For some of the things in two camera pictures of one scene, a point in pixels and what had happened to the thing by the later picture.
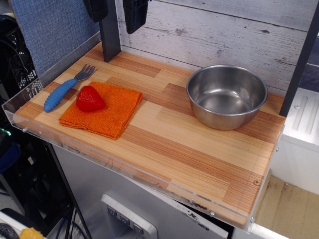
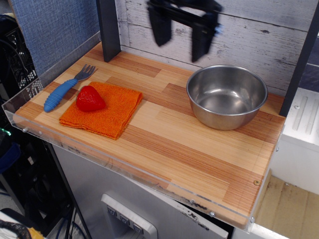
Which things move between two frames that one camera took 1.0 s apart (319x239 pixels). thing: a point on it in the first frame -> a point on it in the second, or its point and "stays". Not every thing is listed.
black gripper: (135, 14) -> (160, 12)
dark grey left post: (109, 33) stays
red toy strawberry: (88, 99) stays
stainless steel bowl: (226, 96) stays
